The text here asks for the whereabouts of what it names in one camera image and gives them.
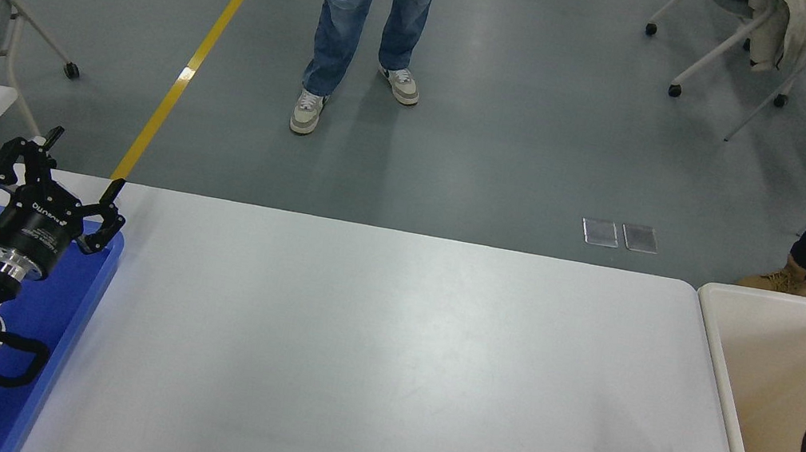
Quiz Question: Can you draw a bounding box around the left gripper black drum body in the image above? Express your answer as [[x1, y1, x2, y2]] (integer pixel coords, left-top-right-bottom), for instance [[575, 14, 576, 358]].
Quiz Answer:
[[0, 191, 88, 282]]

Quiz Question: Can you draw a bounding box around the silver floor plate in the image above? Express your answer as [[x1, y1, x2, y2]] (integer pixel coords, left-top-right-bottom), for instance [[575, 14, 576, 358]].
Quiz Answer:
[[580, 217, 621, 249], [619, 222, 662, 256]]

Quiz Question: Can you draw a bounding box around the beige jacket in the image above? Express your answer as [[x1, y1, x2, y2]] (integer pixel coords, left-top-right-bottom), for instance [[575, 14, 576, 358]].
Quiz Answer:
[[743, 0, 806, 81]]

